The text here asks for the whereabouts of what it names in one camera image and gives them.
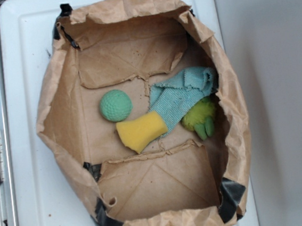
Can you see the yellow sponge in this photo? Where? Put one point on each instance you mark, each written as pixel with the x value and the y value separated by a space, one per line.
pixel 137 134

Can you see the light blue cloth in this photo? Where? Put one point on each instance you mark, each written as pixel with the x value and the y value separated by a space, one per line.
pixel 174 97

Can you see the green dimpled foam ball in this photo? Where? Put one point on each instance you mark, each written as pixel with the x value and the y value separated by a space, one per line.
pixel 115 105

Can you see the green fuzzy plush toy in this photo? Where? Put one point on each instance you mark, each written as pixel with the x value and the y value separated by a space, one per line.
pixel 200 118

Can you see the brown paper bag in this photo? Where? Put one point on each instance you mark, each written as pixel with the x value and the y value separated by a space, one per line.
pixel 178 179

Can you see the white plastic bin lid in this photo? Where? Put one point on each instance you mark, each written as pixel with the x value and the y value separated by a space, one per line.
pixel 43 195

